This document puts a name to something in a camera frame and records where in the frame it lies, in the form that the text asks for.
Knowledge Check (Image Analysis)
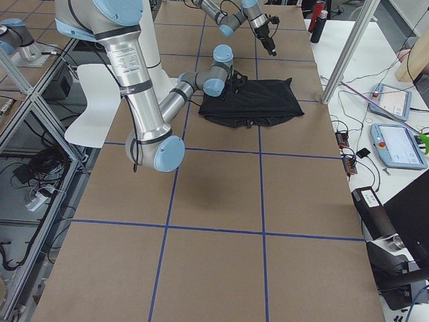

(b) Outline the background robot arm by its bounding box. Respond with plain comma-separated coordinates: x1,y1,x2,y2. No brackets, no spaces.
1,18,48,68

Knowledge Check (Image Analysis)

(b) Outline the aluminium frame post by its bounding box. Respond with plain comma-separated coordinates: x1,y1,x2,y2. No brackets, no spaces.
321,0,380,105

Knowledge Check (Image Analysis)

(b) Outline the black printed t-shirt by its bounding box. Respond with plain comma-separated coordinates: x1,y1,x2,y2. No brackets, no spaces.
198,78,304,128

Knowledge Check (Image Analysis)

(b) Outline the black box with label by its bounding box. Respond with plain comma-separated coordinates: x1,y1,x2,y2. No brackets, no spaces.
351,186,397,239

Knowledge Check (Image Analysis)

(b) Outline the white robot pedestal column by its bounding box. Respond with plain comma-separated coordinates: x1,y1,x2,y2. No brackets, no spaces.
139,0,162,70

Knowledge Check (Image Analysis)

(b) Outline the blue teach pendant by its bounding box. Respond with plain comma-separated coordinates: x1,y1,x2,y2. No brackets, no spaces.
368,83,412,121
370,124,428,170

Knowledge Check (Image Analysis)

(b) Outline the metal reacher grabber stick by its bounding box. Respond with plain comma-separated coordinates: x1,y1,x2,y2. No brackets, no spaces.
339,81,421,135

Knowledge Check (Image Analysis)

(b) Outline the orange circuit board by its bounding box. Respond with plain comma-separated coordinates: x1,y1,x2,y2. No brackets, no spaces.
342,154,357,176
335,131,349,149

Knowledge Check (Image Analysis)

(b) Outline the white power strip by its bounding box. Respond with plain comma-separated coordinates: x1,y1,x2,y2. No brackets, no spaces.
26,191,52,212

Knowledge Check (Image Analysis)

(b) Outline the black bottle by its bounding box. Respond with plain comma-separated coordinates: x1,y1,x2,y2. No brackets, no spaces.
310,10,328,44

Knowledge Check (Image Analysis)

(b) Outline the black monitor stand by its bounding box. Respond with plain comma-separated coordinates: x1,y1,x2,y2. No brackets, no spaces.
366,234,428,311

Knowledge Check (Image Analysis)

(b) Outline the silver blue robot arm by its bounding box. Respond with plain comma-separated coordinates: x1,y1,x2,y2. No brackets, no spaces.
191,0,280,56
54,1,233,172

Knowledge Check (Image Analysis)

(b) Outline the dark red bottle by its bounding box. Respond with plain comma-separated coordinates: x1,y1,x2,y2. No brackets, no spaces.
308,0,326,33

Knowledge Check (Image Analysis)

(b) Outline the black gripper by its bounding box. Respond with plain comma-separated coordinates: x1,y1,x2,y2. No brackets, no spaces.
221,70,248,101
253,16,280,56

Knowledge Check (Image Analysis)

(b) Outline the wooden beam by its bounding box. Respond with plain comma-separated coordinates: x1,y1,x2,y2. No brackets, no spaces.
395,30,428,83

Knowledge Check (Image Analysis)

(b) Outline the green plastic object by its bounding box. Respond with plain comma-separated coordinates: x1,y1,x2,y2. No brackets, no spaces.
418,133,429,155

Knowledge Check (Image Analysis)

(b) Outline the near blue teach pendant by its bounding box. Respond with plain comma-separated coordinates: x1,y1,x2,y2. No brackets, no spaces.
370,124,428,170

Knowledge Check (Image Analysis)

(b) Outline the far blue teach pendant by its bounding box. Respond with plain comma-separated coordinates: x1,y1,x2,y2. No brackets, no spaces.
368,83,412,121

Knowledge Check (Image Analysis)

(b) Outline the white pedestal base plate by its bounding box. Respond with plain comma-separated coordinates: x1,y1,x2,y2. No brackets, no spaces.
159,69,178,102

